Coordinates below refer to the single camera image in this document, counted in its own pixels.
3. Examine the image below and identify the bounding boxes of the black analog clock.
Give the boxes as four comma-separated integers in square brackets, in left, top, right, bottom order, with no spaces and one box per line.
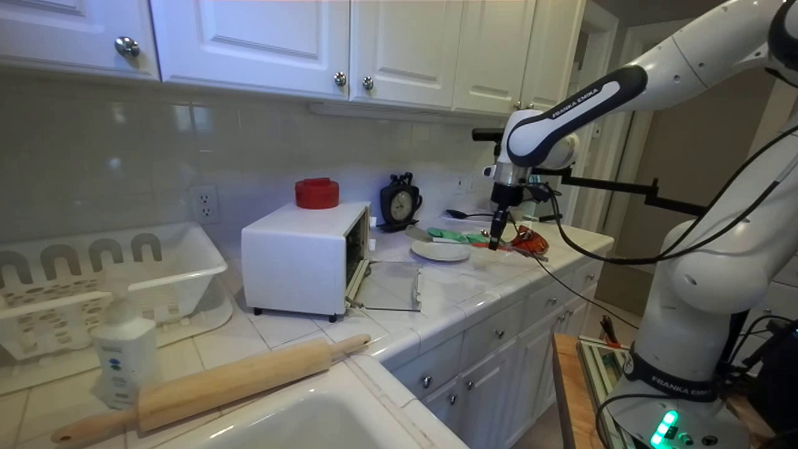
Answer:
[380,173,423,232]

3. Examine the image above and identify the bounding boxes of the green cloth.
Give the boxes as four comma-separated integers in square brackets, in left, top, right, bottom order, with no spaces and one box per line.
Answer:
[426,228,489,248]

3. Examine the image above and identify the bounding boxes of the white upper cabinets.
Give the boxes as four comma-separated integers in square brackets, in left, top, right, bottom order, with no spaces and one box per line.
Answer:
[0,0,585,116]

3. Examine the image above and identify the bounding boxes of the red tool on counter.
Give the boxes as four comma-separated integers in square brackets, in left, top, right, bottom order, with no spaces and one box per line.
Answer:
[510,228,548,260]

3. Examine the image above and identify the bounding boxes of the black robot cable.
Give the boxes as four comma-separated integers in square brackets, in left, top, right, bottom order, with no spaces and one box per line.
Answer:
[530,122,798,334]

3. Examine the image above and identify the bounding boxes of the wall power outlet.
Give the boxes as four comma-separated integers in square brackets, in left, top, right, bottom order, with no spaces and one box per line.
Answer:
[194,185,221,225]

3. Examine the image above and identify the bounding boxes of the white toaster oven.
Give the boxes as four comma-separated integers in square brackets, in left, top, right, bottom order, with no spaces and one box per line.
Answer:
[241,202,368,320]

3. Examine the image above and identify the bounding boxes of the white kitchen sink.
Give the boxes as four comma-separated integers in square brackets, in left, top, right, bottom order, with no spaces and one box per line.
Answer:
[156,367,467,449]

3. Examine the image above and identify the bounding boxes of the white cabinets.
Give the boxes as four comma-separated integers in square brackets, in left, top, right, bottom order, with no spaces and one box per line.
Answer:
[387,263,600,449]
[0,0,585,116]

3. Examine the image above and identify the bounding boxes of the wooden rolling pin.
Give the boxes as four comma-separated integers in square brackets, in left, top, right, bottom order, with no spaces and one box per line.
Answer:
[49,334,368,447]

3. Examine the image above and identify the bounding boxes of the white soap bottle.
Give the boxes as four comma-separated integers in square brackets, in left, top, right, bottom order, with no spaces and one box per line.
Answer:
[91,270,159,409]

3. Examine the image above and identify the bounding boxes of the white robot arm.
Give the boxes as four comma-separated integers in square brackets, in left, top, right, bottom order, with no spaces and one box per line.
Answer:
[490,0,798,449]

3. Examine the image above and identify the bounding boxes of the red round container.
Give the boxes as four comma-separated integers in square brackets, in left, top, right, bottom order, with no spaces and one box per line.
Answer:
[293,177,338,210]

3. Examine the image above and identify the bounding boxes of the white lower cabinets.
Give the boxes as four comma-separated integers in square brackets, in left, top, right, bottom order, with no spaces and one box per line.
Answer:
[387,263,600,449]

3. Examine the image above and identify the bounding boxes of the white dish rack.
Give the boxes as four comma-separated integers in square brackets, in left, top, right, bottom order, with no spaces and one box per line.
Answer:
[0,222,226,361]

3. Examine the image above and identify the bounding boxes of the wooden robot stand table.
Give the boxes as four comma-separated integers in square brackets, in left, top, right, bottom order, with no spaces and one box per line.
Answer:
[550,334,775,449]

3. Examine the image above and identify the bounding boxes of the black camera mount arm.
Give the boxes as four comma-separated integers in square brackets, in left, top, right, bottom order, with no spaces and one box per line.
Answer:
[471,128,709,217]

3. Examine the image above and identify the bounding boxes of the white plate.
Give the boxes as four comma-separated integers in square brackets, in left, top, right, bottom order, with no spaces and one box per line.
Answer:
[408,240,469,264]

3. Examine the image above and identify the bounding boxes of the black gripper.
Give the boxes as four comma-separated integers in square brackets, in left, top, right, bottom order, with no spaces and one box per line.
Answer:
[489,185,523,249]

